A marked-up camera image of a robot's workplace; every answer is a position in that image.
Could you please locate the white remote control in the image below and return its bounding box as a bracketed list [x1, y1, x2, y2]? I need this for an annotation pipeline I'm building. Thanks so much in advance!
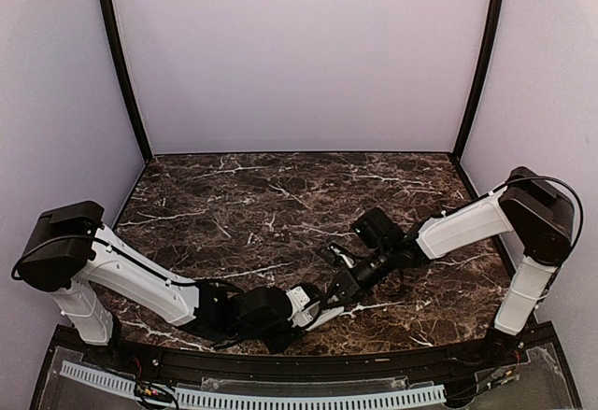
[304, 306, 345, 332]

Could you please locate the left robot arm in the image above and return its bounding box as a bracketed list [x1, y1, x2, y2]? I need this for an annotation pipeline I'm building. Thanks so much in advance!
[11, 201, 309, 369]

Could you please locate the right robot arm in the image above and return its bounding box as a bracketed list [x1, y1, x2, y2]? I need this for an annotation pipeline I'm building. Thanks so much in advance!
[321, 166, 584, 367]

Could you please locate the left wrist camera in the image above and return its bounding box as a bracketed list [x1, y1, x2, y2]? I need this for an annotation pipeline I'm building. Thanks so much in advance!
[286, 283, 323, 330]

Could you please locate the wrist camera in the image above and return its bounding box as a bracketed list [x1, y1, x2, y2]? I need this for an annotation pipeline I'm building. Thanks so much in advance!
[286, 283, 323, 330]
[316, 243, 363, 270]

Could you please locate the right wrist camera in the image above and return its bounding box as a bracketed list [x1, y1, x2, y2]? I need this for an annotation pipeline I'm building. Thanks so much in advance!
[316, 243, 363, 270]

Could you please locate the white slotted cable duct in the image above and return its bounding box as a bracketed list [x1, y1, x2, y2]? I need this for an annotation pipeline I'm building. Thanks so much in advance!
[60, 361, 446, 409]

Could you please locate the black front rail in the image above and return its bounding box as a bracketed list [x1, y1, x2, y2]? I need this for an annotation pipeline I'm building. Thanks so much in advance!
[50, 323, 562, 388]

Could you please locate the right black frame post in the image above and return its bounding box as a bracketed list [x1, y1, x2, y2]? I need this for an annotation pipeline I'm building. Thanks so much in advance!
[451, 0, 503, 164]

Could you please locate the black frame post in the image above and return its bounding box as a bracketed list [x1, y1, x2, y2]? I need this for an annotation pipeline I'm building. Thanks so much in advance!
[99, 0, 153, 163]
[451, 0, 503, 164]

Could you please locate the left black frame post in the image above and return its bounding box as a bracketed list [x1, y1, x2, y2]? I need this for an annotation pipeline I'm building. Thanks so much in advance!
[99, 0, 153, 163]

